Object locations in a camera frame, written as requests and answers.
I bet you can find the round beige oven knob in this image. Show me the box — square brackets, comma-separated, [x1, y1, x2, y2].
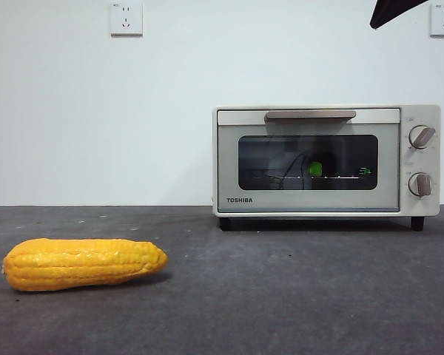
[408, 125, 437, 150]
[408, 172, 433, 197]

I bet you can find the glass oven door with handle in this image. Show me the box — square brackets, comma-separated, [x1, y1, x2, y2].
[216, 107, 401, 214]

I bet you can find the yellow corn cob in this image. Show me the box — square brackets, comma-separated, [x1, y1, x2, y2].
[1, 238, 170, 293]

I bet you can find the cream Toshiba toaster oven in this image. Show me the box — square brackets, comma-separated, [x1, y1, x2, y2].
[212, 104, 442, 232]

